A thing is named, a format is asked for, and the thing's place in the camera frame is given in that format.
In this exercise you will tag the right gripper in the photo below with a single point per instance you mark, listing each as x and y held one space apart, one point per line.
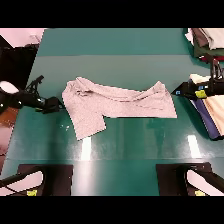
188 90

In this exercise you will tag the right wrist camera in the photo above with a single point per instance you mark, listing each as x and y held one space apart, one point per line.
216 71

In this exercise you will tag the navy garment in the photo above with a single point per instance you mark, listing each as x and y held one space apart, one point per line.
205 117

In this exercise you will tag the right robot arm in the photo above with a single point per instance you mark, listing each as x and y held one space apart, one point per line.
213 89

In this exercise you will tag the white garment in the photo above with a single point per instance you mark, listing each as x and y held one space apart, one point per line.
215 36

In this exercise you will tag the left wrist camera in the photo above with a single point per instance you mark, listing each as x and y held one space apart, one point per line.
34 86

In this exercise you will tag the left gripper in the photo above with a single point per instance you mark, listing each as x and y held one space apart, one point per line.
52 104

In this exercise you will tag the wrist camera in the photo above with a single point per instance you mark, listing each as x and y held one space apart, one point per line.
216 71
34 86

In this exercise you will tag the red garment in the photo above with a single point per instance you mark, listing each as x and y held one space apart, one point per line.
206 59

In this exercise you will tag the dark green garment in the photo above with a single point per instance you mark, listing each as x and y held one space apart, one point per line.
200 50

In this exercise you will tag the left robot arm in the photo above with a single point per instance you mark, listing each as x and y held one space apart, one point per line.
13 96

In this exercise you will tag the brown garment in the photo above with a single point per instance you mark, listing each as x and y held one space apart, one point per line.
199 37

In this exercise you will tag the cream garment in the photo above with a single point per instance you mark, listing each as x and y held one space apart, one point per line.
215 113

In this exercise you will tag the grey T-shirt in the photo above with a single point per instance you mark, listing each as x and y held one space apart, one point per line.
100 103

